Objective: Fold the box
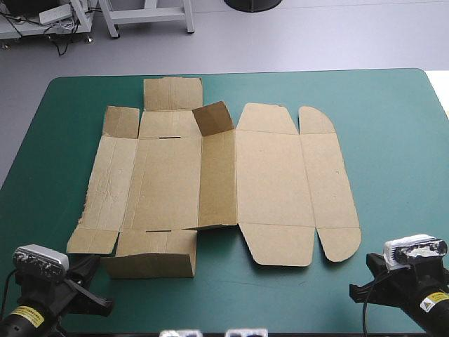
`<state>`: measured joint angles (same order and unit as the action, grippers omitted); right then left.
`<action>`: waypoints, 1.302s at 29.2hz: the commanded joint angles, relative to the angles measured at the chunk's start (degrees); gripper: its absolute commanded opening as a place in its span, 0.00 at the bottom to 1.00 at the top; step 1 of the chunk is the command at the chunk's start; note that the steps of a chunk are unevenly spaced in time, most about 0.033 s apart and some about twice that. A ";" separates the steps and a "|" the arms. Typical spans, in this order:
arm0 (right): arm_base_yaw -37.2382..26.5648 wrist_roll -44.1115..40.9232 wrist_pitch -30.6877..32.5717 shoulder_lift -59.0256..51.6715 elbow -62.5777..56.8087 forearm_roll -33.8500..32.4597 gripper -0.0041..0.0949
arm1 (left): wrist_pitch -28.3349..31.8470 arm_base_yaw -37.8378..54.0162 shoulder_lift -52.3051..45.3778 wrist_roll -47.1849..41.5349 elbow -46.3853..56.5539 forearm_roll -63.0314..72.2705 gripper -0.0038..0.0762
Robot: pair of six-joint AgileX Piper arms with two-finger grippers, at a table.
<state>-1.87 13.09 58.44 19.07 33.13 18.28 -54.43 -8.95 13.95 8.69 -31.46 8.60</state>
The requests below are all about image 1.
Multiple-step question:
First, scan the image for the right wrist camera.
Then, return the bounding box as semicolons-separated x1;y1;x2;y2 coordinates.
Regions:
382;232;449;272

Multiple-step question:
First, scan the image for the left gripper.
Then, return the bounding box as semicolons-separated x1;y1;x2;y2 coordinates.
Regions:
13;255;115;319

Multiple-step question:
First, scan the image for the black round base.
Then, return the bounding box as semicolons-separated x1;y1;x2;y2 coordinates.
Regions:
223;0;283;13

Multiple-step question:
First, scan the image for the black floor cable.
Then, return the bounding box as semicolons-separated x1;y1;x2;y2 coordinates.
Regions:
44;23;82;57

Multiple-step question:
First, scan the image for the white power strip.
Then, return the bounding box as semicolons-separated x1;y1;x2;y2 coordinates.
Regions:
39;4;72;25

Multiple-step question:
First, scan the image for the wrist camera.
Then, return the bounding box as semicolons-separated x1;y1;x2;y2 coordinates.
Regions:
382;232;449;272
13;244;70;279

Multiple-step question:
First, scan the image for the brown cardboard box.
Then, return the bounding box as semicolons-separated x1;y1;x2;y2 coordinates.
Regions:
65;77;363;280

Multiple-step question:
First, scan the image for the grey metal frame stand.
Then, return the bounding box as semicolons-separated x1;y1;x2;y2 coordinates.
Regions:
99;0;196;39

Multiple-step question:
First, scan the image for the grey metal cart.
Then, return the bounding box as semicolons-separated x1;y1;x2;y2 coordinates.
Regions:
0;0;95;46

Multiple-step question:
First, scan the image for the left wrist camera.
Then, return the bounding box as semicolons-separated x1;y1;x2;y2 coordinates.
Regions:
13;244;70;279

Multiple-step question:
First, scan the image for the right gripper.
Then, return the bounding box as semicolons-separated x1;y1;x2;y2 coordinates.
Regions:
349;252;449;307

